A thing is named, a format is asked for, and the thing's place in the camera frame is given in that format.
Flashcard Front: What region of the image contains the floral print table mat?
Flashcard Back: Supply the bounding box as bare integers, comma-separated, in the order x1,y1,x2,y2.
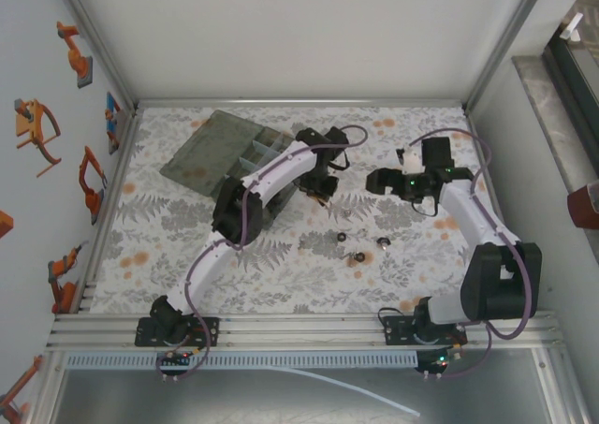
91,105,523,315

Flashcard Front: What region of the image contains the clear plastic compartment organizer box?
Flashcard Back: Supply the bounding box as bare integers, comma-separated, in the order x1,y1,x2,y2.
158,109,300,232

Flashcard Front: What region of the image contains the grey stone ledge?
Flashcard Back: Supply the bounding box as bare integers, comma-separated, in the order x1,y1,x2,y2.
511,54,599,196

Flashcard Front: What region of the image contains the brown object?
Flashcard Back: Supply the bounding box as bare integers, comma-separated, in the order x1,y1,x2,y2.
566,183,599,231

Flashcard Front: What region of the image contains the blue orange machine sticker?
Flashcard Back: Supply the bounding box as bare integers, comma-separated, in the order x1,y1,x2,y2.
105,91,124,156

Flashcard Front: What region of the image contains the orange claw machine sticker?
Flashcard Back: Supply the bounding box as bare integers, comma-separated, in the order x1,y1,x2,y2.
12,98,64,178

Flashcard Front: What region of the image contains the thin black left gripper cable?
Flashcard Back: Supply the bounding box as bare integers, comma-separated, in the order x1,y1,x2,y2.
327,148,352,174

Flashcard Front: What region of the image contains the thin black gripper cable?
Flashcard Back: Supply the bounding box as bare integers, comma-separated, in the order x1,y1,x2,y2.
410,197,442,218
327,148,352,174

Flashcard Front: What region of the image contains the thin black right gripper cable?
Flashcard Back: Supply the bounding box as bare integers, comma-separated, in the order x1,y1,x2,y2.
410,197,442,218

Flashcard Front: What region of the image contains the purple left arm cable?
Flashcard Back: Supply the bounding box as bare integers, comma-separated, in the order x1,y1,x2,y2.
156,124,369,383

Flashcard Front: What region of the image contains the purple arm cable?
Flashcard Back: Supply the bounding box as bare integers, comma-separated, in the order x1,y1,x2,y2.
156,124,369,383
409,131,534,381

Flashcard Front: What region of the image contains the thin aluminium frame rail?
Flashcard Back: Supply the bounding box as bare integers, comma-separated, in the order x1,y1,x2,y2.
135,98,472,111

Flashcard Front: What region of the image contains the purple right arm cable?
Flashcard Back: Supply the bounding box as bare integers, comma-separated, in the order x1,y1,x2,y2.
409,131,534,381

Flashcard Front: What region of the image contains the thin aluminium side rail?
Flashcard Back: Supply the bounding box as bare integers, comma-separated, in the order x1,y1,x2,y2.
465,108,533,313

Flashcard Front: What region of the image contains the wide aluminium frame rail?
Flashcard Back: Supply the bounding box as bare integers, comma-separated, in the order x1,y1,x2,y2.
46,312,562,350

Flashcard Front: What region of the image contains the aluminium frame post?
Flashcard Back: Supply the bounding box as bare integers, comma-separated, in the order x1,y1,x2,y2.
51,0,140,112
460,0,554,112

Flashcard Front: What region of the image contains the white slotted cable duct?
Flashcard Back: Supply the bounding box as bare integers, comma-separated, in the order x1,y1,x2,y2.
65,352,421,373

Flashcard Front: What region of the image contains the dark window frame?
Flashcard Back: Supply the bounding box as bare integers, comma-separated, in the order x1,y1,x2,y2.
542,19,599,163

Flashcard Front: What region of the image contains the grooved aluminium side rail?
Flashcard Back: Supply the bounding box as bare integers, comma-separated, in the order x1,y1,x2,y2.
69,108,141,315

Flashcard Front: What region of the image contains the white handle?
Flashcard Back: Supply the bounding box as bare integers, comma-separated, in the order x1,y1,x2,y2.
560,13,585,42

